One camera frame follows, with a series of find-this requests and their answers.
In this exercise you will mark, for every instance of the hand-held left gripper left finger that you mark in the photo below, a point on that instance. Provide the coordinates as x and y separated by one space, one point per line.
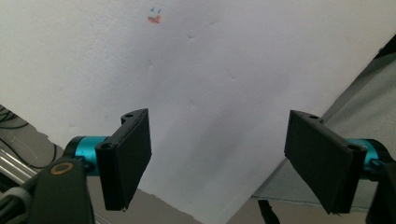
124 158

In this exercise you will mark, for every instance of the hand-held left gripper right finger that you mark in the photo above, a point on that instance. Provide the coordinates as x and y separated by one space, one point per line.
323 161

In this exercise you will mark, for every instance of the metal stand bar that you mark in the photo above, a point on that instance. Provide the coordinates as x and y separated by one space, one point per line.
15 168

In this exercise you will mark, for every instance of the white paper table cover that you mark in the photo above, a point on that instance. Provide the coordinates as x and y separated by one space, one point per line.
199 77

